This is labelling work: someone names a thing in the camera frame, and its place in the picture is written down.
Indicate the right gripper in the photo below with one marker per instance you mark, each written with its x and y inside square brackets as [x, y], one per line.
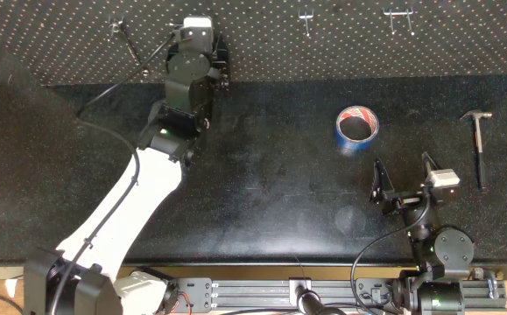
[441, 197]

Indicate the roll of blue tape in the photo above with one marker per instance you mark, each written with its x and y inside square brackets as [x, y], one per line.
[345, 140]

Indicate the wrench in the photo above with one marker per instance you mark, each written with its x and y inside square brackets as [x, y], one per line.
[131, 50]

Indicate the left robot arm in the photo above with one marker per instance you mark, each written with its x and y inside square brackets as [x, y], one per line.
[148, 197]

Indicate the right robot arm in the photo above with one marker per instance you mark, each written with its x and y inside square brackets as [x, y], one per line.
[450, 249]

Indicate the black pegboard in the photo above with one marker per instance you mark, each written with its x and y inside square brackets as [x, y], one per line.
[279, 52]

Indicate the hammer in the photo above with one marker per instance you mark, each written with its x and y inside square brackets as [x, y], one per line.
[479, 140]

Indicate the metal hook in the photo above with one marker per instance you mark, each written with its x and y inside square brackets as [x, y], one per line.
[391, 13]
[119, 20]
[306, 17]

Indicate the white paper scrap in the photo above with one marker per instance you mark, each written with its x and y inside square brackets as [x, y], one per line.
[11, 288]

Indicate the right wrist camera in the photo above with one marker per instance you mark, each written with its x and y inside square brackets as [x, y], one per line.
[442, 177]

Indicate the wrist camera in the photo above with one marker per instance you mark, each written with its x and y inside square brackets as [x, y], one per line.
[442, 177]
[198, 30]

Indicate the mounting rail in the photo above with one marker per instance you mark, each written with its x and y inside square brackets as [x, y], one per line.
[253, 295]

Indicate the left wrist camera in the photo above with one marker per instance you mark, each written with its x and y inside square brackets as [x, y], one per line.
[198, 30]

